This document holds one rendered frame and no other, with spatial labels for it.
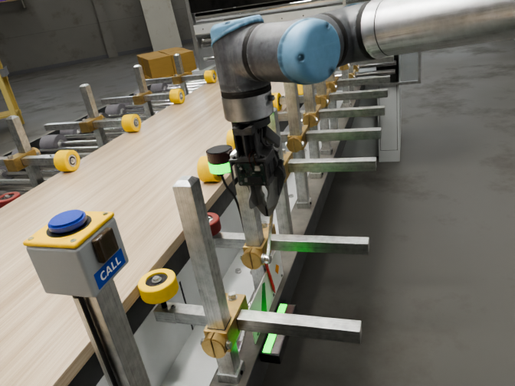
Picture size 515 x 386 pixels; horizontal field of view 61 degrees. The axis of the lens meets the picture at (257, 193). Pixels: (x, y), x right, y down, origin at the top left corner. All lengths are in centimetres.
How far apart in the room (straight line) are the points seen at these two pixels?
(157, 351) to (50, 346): 28
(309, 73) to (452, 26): 20
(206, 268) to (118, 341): 26
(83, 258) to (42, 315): 52
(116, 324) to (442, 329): 169
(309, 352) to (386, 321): 38
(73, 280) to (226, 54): 42
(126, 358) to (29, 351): 34
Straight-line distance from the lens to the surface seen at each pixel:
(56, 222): 51
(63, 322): 95
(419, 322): 212
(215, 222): 111
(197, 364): 115
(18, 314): 104
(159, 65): 846
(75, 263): 49
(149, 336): 106
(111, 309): 56
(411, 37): 70
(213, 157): 96
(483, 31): 66
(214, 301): 84
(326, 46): 67
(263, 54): 68
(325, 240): 106
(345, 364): 193
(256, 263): 104
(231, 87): 75
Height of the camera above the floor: 143
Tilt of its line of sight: 25 degrees down
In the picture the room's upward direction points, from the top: 9 degrees counter-clockwise
